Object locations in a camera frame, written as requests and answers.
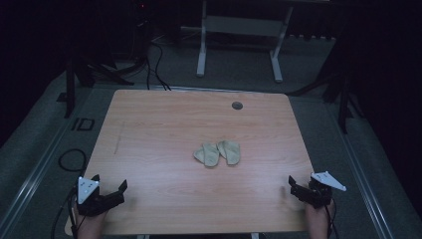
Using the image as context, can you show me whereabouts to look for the black floor cables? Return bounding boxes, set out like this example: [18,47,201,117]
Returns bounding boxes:
[144,40,172,92]

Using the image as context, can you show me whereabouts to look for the metal floor rail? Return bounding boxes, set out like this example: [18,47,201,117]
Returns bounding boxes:
[0,96,98,233]
[326,99,397,239]

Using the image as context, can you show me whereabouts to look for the left hand-held gripper cable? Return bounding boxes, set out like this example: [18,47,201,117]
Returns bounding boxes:
[67,195,84,239]

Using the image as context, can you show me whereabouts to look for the black metal stand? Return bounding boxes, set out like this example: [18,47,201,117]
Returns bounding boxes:
[288,63,364,134]
[56,49,148,120]

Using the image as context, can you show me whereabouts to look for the right hand-held gripper cable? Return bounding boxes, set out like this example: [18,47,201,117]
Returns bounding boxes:
[325,198,340,239]

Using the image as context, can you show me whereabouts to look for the beige sock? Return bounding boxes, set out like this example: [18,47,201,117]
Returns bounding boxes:
[193,141,221,168]
[216,139,242,166]

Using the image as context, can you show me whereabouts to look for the person's right hand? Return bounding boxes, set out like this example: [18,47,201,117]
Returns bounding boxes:
[305,199,335,239]

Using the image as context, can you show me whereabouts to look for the hand-held gripper cable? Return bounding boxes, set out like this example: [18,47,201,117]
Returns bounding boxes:
[325,198,340,239]
[67,195,84,239]

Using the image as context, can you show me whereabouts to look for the person's left hand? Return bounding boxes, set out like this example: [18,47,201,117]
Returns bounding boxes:
[73,202,107,239]

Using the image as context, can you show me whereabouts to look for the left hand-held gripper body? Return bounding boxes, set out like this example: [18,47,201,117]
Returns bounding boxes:
[76,175,125,217]

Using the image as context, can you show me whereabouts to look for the black looped floor cable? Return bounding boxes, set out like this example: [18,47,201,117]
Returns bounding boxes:
[50,147,89,239]

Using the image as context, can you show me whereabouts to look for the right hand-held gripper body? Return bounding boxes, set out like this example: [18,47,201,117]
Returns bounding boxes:
[290,170,347,209]

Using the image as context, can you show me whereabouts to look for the white metal desk frame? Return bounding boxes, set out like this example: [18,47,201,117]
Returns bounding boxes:
[196,0,295,84]

